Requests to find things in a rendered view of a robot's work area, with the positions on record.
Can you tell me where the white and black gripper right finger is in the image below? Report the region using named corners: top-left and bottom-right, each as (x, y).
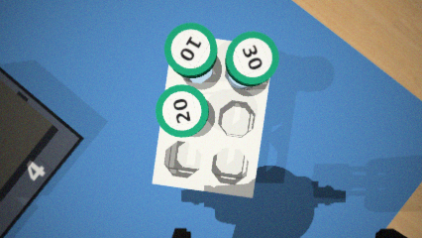
top-left (375, 229), bottom-right (407, 238)

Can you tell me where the blue table mat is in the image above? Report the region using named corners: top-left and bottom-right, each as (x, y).
top-left (0, 0), bottom-right (422, 238)

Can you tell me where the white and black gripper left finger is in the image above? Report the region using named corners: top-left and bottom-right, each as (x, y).
top-left (172, 228), bottom-right (191, 238)

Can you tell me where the white tube rack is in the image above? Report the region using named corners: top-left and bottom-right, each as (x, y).
top-left (153, 39), bottom-right (269, 196)

